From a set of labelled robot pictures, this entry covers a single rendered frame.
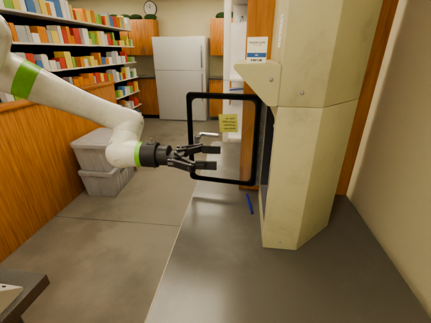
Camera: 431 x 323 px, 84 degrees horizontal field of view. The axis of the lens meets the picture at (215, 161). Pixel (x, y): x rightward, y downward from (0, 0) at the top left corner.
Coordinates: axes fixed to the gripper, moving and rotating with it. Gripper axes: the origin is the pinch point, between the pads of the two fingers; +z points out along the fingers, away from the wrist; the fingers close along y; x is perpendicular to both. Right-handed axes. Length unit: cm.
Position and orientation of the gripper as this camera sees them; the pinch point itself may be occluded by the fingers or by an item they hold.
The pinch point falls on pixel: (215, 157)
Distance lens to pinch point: 84.3
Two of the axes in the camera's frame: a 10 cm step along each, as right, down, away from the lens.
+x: 0.0, 9.1, 4.2
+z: 9.9, 0.4, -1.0
